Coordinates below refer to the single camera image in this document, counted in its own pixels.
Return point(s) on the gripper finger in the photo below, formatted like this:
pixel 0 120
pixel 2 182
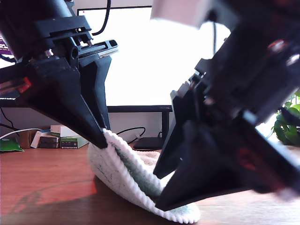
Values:
pixel 96 82
pixel 180 122
pixel 58 93
pixel 211 164

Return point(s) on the pale fluffy tea towel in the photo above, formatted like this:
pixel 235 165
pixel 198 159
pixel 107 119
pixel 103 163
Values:
pixel 110 164

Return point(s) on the white-screen computer monitor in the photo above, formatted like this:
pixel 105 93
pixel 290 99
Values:
pixel 140 70

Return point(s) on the small dark brown box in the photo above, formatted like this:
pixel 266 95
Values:
pixel 48 141

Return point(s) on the green-labelled grey box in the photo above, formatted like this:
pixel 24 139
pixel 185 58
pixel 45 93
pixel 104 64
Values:
pixel 70 143

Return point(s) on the small white box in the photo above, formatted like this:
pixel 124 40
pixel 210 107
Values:
pixel 34 140

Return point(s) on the brown cardboard box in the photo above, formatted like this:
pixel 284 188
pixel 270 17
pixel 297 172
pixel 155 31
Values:
pixel 25 139

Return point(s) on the dark-screen computer monitor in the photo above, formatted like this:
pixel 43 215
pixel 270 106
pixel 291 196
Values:
pixel 4 63

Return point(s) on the green packet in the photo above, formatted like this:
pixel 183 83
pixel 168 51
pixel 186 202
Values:
pixel 9 146

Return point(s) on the green houseplant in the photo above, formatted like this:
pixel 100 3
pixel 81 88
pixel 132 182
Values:
pixel 286 131

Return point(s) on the arm's white camera box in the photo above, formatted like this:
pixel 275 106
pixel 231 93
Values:
pixel 178 11

